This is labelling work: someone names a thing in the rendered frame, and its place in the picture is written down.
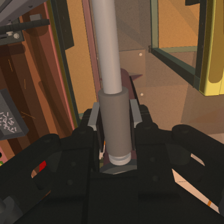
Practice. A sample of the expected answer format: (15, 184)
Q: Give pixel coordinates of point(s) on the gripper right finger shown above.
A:
(175, 148)

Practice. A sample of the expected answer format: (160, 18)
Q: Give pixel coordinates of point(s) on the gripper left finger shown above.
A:
(52, 157)

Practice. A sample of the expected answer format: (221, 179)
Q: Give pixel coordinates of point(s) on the grey tray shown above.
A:
(10, 113)

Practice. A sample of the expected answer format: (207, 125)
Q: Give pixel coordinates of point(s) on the white tube with grey sleeve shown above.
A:
(115, 119)

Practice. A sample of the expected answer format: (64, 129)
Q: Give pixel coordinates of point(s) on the wooden top green workbench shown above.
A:
(57, 61)

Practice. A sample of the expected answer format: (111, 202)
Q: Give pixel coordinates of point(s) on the yellow top work table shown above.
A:
(210, 52)

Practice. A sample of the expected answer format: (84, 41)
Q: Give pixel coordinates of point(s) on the black ribbed rod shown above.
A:
(31, 24)

